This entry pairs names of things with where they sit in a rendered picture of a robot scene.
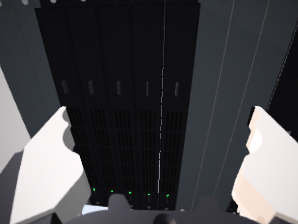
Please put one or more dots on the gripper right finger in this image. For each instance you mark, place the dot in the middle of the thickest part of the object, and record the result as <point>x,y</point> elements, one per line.
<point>266,188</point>

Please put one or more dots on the black server rack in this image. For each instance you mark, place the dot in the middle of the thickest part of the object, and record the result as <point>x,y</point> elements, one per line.
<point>106,58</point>

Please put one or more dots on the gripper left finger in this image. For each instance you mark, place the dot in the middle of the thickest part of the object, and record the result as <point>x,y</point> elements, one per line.
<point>45,183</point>

